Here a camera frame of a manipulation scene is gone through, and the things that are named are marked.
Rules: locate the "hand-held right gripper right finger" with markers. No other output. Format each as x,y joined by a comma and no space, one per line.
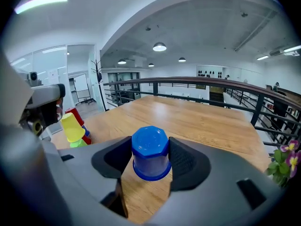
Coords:
200,173

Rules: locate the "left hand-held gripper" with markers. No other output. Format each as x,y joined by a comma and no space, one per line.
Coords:
14,98

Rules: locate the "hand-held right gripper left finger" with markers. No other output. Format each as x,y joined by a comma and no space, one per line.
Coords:
110,159

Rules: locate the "red plastic cup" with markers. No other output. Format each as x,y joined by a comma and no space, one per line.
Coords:
87,140
76,115

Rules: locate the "yellow plastic cup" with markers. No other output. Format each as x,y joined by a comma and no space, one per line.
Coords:
71,128

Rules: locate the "green plastic cup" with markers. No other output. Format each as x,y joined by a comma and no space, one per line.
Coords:
78,144

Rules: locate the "blue plastic cup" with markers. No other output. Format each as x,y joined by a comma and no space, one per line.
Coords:
150,145
86,131

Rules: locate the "rolling whiteboard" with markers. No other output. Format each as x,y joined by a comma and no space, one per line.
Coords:
81,86

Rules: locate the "black coat stand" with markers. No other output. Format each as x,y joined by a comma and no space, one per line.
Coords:
100,78

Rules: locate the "purple yellow flower plant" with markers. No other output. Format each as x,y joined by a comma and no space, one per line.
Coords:
285,163

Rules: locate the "black metal railing wooden handrail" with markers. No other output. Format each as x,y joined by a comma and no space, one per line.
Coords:
188,80

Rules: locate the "long ceiling strip light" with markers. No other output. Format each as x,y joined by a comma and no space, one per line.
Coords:
42,2

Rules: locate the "large dome pendant lamp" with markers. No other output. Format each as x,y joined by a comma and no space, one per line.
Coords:
159,47

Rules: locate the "fluorescent ceiling tube light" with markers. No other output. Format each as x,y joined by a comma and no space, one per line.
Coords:
262,57
292,48

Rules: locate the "white wall display board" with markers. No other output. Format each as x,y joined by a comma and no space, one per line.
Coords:
209,70

